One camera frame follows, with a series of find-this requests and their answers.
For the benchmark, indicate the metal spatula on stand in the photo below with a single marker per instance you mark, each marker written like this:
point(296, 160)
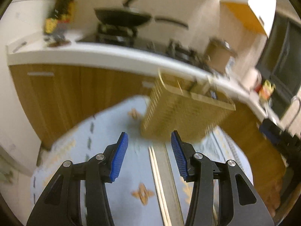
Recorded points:
point(56, 40)

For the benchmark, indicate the red label sauce bottle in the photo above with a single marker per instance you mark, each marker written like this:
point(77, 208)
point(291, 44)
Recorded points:
point(63, 13)

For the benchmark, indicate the patterned blue tablecloth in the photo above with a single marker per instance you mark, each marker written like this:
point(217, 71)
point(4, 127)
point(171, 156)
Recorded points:
point(90, 138)

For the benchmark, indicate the tan plastic utensil basket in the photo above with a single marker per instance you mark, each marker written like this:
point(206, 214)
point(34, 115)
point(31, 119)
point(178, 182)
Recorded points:
point(189, 105)

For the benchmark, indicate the brown rice cooker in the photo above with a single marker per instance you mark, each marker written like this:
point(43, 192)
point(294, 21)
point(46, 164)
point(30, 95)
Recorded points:
point(218, 52)

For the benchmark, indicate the yellow oil bottle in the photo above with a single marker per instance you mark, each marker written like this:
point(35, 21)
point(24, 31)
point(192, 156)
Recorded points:
point(266, 91)

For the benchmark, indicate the dark window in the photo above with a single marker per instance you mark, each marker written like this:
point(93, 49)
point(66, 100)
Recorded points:
point(279, 62)

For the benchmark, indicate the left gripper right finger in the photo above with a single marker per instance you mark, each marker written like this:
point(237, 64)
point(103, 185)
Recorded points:
point(239, 202)

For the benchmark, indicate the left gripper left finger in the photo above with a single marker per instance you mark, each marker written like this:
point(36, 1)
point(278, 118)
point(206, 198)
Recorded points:
point(60, 203)

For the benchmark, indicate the black gas stove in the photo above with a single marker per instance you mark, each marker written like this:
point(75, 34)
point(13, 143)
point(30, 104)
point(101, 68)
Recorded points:
point(127, 37)

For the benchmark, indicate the white orange wall cabinet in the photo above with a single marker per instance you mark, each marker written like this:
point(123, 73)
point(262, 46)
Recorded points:
point(256, 15)

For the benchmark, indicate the black wok with lid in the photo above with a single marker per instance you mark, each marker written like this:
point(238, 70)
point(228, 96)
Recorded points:
point(127, 16)

